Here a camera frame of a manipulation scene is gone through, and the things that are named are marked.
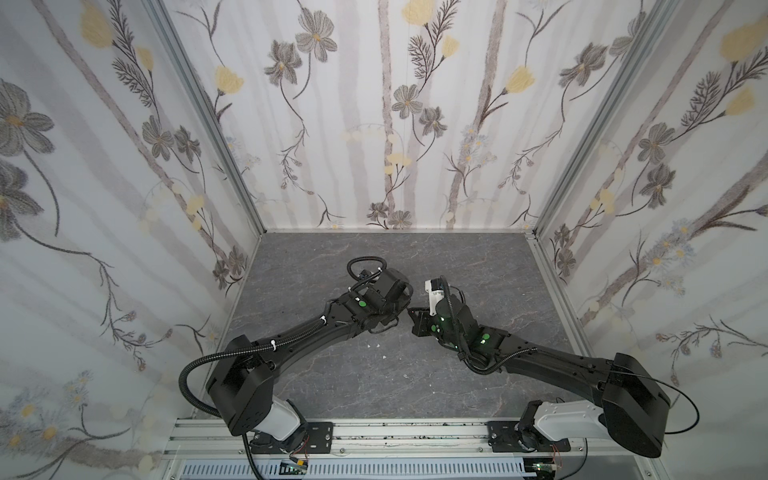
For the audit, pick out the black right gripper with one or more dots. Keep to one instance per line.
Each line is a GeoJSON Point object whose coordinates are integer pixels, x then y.
{"type": "Point", "coordinates": [424, 321]}

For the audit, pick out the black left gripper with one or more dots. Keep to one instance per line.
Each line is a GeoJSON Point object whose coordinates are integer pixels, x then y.
{"type": "Point", "coordinates": [395, 297]}

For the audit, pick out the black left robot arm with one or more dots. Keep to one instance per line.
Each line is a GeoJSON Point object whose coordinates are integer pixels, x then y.
{"type": "Point", "coordinates": [241, 384]}

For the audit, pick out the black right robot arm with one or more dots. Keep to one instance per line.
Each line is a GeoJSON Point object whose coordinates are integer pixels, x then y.
{"type": "Point", "coordinates": [617, 398]}

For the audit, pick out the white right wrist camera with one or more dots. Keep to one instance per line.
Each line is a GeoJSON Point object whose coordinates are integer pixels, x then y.
{"type": "Point", "coordinates": [436, 293]}

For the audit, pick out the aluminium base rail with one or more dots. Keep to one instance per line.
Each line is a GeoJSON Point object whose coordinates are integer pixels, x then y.
{"type": "Point", "coordinates": [350, 439]}

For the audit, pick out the white slotted cable duct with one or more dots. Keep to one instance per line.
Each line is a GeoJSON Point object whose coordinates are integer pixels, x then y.
{"type": "Point", "coordinates": [398, 468]}

